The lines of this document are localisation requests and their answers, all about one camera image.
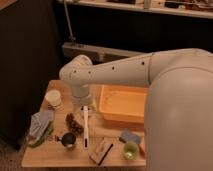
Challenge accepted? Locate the blue sponge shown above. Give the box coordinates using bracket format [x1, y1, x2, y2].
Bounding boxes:
[119, 129, 142, 144]

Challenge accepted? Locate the white long-handled brush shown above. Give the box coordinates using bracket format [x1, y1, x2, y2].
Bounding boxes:
[82, 106, 89, 149]

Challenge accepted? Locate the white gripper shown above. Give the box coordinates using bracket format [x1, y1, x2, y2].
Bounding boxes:
[71, 85, 92, 106]

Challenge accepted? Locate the green vegetable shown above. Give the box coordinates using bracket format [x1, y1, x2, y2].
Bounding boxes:
[28, 122, 54, 148]

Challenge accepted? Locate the grey metal beam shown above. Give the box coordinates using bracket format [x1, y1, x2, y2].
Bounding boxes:
[62, 42, 142, 62]

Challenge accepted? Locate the cluttered wooden shelf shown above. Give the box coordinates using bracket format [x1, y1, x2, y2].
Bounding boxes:
[56, 0, 213, 20]

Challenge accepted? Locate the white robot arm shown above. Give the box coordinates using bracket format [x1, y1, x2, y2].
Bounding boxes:
[59, 48, 213, 171]

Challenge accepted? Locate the grey vertical pole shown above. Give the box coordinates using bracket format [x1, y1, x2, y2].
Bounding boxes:
[63, 0, 76, 45]

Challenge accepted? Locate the blue grey folded cloth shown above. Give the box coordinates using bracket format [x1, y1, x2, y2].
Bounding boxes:
[29, 110, 54, 139]

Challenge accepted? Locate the brown dried grape bunch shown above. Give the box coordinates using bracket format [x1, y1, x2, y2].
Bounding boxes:
[66, 113, 84, 136]

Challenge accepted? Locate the dark metal measuring cup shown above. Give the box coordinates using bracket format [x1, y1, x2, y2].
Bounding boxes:
[55, 132, 76, 149]

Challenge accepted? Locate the white paper cup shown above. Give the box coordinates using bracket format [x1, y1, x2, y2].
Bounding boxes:
[45, 89, 62, 108]

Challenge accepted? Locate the red orange apple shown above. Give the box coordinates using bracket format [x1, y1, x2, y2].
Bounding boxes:
[139, 138, 146, 154]

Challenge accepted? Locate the wooden block with black edge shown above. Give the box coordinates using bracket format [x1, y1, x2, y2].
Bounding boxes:
[89, 138, 113, 166]

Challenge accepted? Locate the yellow plastic bin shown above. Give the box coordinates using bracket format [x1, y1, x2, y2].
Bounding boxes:
[99, 85, 148, 123]

